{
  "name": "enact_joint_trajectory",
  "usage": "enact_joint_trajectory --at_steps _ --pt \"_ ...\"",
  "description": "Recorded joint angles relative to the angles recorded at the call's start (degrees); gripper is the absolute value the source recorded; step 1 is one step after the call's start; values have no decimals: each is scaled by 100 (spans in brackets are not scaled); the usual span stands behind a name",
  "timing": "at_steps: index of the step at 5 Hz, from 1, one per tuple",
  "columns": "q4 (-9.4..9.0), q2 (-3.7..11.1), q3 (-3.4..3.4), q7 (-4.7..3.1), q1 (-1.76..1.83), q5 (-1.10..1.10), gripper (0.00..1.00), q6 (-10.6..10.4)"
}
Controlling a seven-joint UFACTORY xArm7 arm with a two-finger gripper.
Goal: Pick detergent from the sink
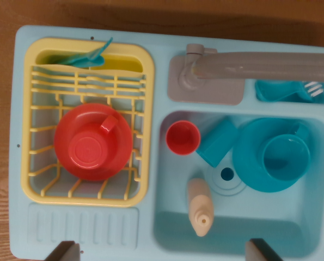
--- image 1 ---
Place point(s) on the grey toy faucet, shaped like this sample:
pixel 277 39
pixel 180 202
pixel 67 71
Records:
pixel 205 92

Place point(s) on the red plastic plate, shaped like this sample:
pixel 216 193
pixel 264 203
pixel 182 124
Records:
pixel 66 127

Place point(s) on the red plastic tumbler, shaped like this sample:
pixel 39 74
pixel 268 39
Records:
pixel 182 138

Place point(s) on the beige detergent bottle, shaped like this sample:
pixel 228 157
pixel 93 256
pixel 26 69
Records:
pixel 200 201

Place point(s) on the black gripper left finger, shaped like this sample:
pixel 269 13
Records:
pixel 66 253

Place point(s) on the teal dish brush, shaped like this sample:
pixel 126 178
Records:
pixel 273 91

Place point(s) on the teal plastic tumbler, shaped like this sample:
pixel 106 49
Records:
pixel 216 144

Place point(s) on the pale yellow dish rack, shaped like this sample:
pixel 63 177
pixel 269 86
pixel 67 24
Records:
pixel 148 87

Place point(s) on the light blue toy sink unit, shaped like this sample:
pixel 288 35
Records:
pixel 151 89

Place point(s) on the teal plastic plate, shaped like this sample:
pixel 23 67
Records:
pixel 249 152

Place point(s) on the teal plastic mug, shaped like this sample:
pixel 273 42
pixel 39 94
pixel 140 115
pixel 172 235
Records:
pixel 284 166

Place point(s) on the teal plastic cutlery piece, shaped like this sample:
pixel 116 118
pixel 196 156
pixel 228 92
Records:
pixel 103 49
pixel 74 58

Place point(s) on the red plastic mug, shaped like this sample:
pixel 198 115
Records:
pixel 86 149

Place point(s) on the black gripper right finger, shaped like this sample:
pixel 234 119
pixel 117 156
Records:
pixel 257 251

